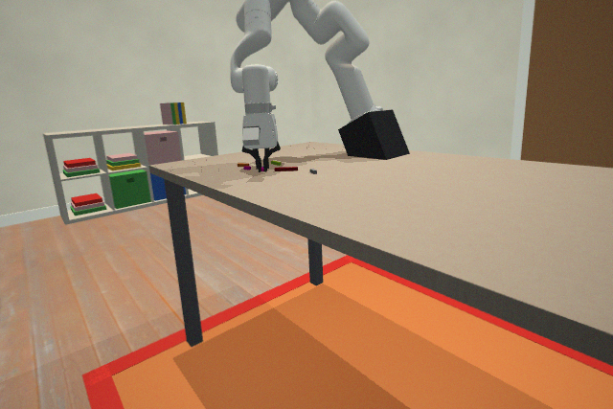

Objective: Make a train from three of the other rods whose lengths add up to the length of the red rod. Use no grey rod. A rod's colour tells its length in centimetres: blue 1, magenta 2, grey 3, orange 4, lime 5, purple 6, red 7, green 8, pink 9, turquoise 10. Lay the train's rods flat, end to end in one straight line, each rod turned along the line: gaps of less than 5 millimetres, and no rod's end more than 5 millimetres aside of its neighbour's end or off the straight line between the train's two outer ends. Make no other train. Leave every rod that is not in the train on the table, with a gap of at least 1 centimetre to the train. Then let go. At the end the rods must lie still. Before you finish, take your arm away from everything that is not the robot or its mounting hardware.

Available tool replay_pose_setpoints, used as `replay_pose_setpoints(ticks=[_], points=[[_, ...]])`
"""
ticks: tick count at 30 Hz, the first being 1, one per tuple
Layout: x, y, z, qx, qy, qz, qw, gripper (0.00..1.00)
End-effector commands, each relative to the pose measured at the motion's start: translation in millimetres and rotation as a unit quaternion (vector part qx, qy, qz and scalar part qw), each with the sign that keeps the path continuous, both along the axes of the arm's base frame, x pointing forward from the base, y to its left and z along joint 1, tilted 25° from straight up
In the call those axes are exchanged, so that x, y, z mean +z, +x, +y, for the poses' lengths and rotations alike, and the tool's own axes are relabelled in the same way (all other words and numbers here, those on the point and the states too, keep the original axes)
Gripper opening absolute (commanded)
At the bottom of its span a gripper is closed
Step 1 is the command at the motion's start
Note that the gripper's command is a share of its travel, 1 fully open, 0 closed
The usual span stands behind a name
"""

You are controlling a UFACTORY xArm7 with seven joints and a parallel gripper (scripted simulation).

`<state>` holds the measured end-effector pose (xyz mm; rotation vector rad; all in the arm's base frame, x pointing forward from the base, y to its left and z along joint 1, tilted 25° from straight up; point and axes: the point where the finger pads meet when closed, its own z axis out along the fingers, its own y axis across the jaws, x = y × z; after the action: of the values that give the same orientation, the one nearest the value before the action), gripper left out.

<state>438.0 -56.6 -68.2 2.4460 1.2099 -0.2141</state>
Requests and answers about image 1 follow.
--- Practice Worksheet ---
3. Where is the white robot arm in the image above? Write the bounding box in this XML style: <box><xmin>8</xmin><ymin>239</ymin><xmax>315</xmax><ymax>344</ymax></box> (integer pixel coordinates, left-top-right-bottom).
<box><xmin>230</xmin><ymin>0</ymin><xmax>383</xmax><ymax>123</ymax></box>

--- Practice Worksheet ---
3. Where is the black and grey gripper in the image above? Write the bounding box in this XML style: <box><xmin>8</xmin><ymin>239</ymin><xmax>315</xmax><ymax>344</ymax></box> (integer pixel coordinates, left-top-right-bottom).
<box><xmin>242</xmin><ymin>112</ymin><xmax>281</xmax><ymax>172</ymax></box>

